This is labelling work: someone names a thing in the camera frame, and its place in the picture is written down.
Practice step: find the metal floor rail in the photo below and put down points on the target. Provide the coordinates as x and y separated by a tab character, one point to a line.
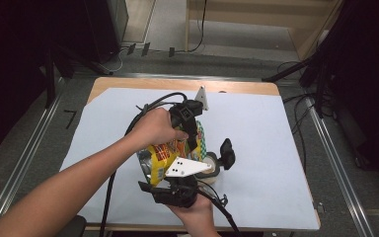
177	76
337	171
19	171

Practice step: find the black cabinet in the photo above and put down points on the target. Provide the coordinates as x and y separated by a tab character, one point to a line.
102	29

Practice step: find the wooden shelf frame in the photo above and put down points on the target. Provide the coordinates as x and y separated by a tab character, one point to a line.
260	13

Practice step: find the person's left hand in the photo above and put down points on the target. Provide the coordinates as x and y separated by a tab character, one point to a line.
151	128

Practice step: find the black tripod stand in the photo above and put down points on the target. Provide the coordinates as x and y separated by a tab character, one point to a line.
286	70

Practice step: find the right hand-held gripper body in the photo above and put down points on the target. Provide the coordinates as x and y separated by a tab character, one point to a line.
177	196

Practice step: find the black tape strip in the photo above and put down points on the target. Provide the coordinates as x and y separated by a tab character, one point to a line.
145	49
131	49
171	52

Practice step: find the white paper sheet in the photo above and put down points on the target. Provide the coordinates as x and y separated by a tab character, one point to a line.
260	148

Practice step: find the clear jar with black lid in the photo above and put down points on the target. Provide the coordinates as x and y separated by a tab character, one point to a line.
227	153

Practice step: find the black chair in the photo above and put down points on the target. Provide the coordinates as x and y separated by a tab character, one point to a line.
74	228

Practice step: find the dark curtain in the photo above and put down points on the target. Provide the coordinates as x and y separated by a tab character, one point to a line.
6	65
368	82

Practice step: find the person's right hand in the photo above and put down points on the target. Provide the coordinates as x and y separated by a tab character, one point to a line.
197	214

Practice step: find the black upright stand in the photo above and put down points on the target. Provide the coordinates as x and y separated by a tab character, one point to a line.
50	85

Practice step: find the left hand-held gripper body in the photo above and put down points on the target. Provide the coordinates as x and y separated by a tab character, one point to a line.
186	113

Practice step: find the yellow green spouted pouch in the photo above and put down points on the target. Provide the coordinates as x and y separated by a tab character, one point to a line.
161	154

